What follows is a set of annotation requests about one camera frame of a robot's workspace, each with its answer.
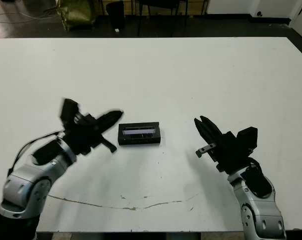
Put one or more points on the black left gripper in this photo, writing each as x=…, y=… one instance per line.
x=87, y=136

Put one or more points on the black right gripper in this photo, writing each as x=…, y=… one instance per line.
x=230, y=152

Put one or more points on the black glossy box lid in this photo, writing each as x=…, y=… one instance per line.
x=139, y=133

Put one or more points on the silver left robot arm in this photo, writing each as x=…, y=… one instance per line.
x=31, y=185

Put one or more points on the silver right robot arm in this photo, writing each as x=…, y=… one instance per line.
x=260, y=205

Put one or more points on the black upright case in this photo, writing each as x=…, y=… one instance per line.
x=115, y=14

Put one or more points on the yellow-green bag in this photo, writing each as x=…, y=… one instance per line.
x=76, y=13

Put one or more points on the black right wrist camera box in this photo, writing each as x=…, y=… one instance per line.
x=246, y=138

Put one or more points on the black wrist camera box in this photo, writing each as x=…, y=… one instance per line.
x=246, y=138
x=69, y=111

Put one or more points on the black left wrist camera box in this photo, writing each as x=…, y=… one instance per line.
x=69, y=111

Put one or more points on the black round wall fitting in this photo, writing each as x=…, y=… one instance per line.
x=259, y=13

